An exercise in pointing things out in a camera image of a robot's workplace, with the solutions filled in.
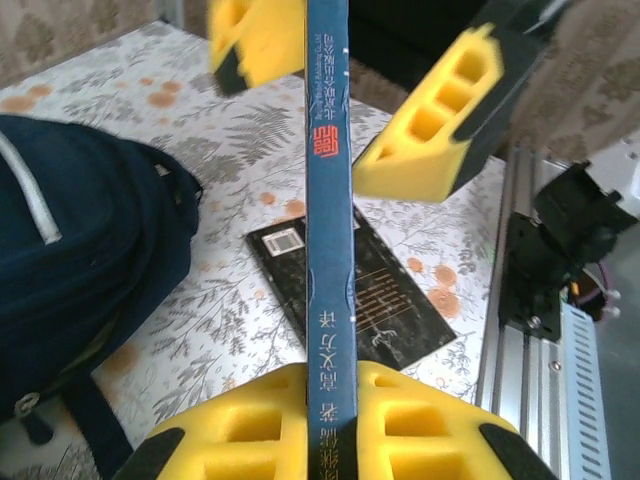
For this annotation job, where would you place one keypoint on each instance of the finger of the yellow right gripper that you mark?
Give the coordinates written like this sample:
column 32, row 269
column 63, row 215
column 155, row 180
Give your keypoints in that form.
column 425, row 160
column 260, row 45

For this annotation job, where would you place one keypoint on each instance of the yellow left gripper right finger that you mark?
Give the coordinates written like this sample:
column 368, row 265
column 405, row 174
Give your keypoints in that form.
column 430, row 435

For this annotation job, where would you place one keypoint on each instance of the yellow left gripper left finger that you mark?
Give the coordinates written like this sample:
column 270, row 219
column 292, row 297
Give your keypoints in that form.
column 225, row 435

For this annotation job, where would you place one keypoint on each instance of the black paperback book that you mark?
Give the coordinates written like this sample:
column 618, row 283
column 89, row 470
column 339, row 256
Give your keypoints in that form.
column 390, row 320

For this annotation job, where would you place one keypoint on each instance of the blue book with white text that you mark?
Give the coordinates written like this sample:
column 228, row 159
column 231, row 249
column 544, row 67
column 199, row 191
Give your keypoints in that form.
column 330, row 250

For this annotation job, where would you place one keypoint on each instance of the navy blue backpack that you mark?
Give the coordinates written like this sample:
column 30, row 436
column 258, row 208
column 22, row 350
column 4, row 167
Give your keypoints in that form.
column 90, row 240

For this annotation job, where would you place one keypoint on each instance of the aluminium corner post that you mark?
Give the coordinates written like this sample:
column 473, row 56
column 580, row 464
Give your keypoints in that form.
column 172, row 10

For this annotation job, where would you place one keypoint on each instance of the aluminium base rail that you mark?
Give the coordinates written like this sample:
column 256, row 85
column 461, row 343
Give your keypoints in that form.
column 520, row 400

